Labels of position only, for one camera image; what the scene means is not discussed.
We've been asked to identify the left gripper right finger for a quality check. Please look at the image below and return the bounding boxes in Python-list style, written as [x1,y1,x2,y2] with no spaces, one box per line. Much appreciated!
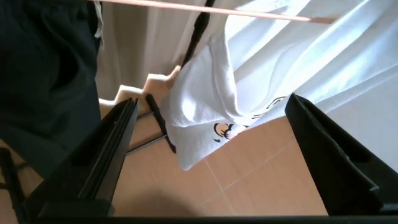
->
[284,93,398,217]

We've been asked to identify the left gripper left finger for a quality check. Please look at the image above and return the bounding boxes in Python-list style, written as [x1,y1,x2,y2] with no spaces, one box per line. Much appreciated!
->
[24,98,140,218]

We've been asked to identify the black shorts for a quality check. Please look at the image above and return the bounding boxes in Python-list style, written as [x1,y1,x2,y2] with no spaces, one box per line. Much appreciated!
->
[0,0,104,180]

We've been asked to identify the white garment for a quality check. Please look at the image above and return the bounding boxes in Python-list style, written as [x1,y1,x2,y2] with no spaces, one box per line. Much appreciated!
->
[160,0,398,171]

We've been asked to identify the pink clothes hanger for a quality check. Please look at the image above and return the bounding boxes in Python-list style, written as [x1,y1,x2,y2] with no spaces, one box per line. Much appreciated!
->
[102,0,335,24]

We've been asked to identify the black clothes rack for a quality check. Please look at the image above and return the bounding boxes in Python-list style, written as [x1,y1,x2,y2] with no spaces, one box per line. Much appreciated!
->
[0,0,216,223]

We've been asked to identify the beige curtain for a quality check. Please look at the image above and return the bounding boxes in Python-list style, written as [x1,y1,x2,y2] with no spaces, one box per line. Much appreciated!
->
[95,0,237,100]

